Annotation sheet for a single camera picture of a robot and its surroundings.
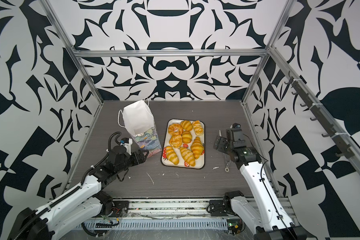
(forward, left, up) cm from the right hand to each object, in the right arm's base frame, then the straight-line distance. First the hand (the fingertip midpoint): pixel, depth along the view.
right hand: (222, 140), depth 78 cm
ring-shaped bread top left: (+19, +26, -17) cm, 36 cm away
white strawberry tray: (+7, +20, -17) cm, 27 cm away
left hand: (-1, +42, -7) cm, 43 cm away
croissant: (+17, +10, -14) cm, 24 cm away
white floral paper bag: (+18, +47, -5) cm, 51 cm away
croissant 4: (-2, +18, -13) cm, 22 cm away
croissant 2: (+3, +12, -14) cm, 19 cm away
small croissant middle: (+11, +18, -14) cm, 25 cm away
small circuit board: (-34, -3, -19) cm, 39 cm away
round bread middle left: (+8, +25, -13) cm, 29 cm away
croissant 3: (-1, +28, -15) cm, 31 cm away
